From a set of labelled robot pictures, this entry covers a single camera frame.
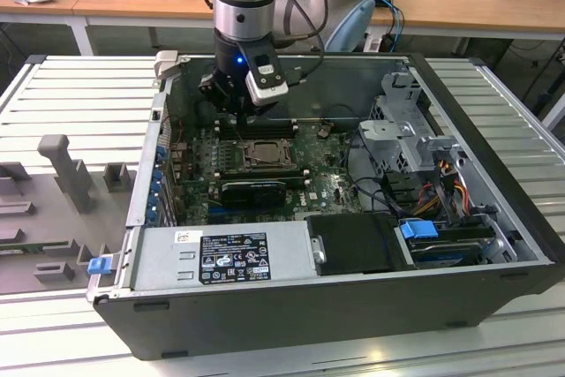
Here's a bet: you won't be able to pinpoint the silver metal drive cage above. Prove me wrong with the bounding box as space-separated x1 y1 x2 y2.
355 70 471 195

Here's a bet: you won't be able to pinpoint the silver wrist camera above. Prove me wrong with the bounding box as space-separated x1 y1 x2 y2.
244 53 290 108

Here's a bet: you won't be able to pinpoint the black grey PC case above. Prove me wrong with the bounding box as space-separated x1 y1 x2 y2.
86 50 560 363

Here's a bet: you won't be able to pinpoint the blue cable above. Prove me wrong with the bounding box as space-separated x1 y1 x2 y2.
374 0 405 41

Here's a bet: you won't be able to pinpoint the metal CPU socket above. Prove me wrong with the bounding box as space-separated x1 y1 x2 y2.
237 137 296 171

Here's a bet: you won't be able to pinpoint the wooden desk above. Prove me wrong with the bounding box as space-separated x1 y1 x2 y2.
0 0 565 49

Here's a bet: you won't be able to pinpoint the black plastic shroud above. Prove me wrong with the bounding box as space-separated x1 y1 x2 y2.
305 213 401 275

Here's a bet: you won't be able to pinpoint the grey power supply box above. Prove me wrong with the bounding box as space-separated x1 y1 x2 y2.
130 225 319 292

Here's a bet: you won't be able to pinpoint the yellow red power wires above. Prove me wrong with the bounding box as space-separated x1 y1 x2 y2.
414 160 476 219

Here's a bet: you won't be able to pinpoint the silver topped CPU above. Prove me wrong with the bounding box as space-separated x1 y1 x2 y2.
249 143 286 165

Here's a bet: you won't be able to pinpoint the blue case latch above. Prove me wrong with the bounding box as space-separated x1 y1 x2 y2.
87 256 112 275

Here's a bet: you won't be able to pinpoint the metal socket cover frame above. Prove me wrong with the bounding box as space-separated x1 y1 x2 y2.
240 139 293 170

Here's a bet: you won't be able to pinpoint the hard disk in blue carrier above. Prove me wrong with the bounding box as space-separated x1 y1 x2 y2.
396 219 507 270

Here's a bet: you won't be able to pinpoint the black RAM slot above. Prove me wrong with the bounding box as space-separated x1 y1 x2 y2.
215 122 301 130
215 130 302 139
215 126 301 134
215 118 301 125

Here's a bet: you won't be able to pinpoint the green motherboard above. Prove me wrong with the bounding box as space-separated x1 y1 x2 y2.
169 123 376 226

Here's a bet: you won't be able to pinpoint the black graphics card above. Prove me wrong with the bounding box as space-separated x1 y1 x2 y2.
219 179 287 208

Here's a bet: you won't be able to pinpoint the green RAM stick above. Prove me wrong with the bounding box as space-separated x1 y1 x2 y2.
0 242 74 259

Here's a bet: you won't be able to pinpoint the grey parts rack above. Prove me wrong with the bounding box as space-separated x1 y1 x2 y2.
0 132 139 297

